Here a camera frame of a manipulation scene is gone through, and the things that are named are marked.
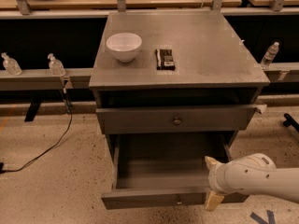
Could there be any clear pump bottle far left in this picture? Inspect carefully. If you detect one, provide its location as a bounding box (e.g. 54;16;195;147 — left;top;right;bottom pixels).
1;52;21;76

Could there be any grey drawer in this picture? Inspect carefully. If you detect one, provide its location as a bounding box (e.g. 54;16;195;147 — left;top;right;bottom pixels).
100;133;255;211
96;105;266;134

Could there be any white ceramic bowl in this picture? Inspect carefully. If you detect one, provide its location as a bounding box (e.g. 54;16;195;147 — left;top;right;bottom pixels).
106;33;142;63

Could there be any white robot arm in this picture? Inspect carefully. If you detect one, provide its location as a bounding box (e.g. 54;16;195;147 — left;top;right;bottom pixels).
205;153;299;211

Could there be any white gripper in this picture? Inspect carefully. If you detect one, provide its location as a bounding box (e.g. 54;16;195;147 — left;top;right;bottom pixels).
205;156;233;212

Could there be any black power cable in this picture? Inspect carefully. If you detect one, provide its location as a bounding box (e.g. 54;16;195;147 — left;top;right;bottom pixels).
0;77;74;175

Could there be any black chair base leg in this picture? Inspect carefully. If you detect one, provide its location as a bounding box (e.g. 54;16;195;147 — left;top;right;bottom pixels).
283;113;299;132

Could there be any grey wooden drawer cabinet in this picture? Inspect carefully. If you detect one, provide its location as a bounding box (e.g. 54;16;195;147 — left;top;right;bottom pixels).
90;10;269;152

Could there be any grey metal rail shelf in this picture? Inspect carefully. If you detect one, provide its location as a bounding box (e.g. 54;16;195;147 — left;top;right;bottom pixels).
0;68;92;91

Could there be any grey top drawer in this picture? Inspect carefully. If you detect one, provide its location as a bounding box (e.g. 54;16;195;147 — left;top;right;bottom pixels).
96;105;266;134

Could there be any clear pump bottle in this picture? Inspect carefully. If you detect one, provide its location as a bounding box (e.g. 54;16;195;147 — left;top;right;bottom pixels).
48;53;65;77
1;52;21;76

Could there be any clear plastic water bottle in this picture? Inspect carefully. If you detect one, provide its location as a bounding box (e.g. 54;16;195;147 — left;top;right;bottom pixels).
260;42;279;69

